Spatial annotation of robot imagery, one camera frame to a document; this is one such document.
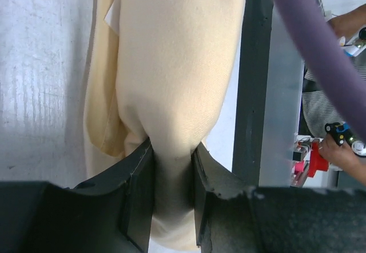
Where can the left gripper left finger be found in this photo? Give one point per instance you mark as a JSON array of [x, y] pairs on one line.
[[111, 212]]

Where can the person's bare hand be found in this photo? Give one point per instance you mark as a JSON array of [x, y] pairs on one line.
[[342, 157]]

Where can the cream yellow t shirt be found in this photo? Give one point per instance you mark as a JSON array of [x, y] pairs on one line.
[[159, 70]]

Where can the red clamp fixture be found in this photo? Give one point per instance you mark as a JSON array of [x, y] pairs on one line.
[[307, 161]]

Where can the black handheld controller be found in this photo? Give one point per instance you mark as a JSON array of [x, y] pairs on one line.
[[341, 133]]

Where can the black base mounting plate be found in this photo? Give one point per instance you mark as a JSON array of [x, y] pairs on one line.
[[252, 85]]

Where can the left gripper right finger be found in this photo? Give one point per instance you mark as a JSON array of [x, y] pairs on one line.
[[223, 220]]

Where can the person in striped shirt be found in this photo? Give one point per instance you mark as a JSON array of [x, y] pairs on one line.
[[316, 109]]

